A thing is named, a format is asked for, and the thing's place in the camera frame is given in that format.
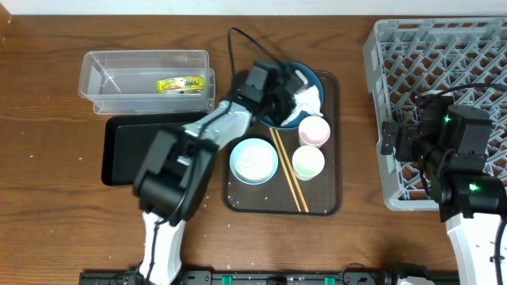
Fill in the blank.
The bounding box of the yellow green snack wrapper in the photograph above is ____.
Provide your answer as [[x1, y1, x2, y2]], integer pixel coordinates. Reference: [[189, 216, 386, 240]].
[[156, 76, 206, 93]]

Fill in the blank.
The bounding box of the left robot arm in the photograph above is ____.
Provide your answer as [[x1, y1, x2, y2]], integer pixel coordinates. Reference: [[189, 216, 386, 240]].
[[133, 60, 316, 284]]

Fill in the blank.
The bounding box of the brown serving tray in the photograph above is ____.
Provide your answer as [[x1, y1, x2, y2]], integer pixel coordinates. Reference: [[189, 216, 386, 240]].
[[222, 70, 342, 216]]

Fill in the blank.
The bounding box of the wooden chopstick right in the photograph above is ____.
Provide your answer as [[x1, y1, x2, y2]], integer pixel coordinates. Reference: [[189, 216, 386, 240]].
[[272, 129, 309, 213]]

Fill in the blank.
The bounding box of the wooden chopstick left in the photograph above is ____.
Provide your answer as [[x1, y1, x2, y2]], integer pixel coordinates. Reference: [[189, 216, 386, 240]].
[[269, 127, 301, 212]]

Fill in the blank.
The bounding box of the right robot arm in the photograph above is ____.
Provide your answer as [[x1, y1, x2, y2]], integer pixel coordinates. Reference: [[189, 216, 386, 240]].
[[380, 96, 506, 284]]

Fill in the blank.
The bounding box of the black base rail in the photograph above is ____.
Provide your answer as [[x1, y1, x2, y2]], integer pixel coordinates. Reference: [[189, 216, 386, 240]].
[[78, 269, 460, 285]]

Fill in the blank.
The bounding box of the dark blue plate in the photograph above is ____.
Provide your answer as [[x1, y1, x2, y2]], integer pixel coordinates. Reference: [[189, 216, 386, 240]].
[[261, 61, 325, 130]]

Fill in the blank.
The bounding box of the wooden chopstick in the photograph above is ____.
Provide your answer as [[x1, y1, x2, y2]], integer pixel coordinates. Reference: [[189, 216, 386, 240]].
[[272, 129, 309, 213], [269, 127, 301, 212]]

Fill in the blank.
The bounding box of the white napkin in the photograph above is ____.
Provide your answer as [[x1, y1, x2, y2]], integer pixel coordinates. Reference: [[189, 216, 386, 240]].
[[281, 85, 323, 127]]

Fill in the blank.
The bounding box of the clear plastic bin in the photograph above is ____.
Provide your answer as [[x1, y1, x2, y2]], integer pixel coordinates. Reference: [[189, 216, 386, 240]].
[[78, 50, 215, 116]]

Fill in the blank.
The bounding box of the pink cup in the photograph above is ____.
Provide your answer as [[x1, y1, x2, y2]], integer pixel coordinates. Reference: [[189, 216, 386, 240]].
[[298, 116, 331, 148]]

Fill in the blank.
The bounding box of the grey dishwasher rack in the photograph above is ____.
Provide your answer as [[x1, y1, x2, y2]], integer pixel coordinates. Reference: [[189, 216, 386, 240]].
[[363, 16, 506, 211]]

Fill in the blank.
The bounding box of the light green cup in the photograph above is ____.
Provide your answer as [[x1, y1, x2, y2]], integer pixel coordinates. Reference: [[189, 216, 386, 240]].
[[292, 146, 325, 181]]

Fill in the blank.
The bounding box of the black tray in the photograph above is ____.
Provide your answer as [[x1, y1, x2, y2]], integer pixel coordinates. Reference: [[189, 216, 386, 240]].
[[101, 112, 206, 186]]

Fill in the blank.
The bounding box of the light blue rice bowl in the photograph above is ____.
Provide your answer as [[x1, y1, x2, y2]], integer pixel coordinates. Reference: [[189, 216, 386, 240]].
[[229, 138, 279, 185]]

